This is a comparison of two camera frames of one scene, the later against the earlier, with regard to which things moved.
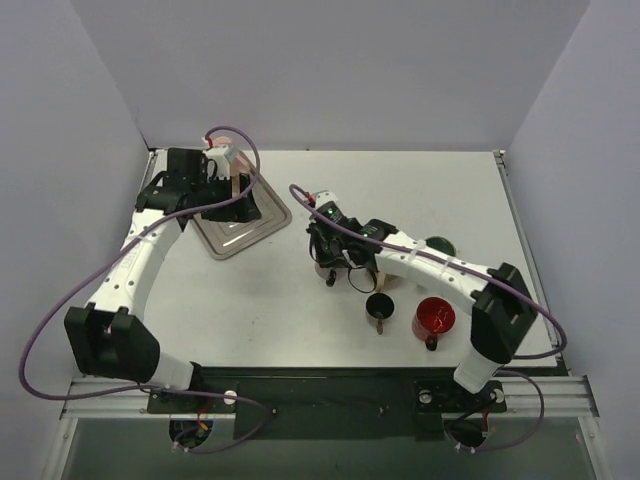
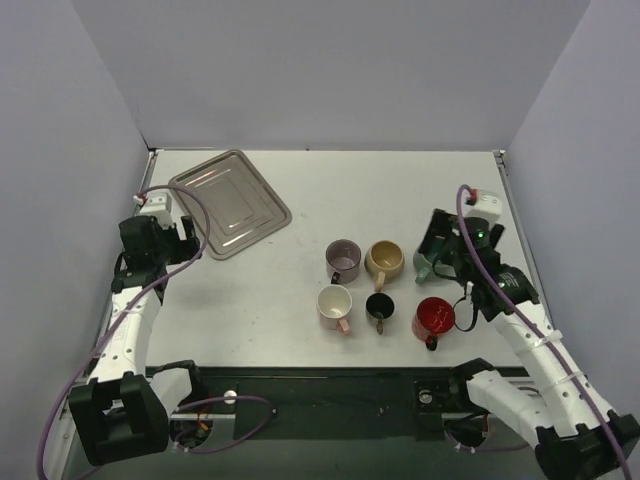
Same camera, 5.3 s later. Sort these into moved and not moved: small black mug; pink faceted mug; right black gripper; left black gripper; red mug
Moved: right black gripper; pink faceted mug; left black gripper
Not moved: small black mug; red mug
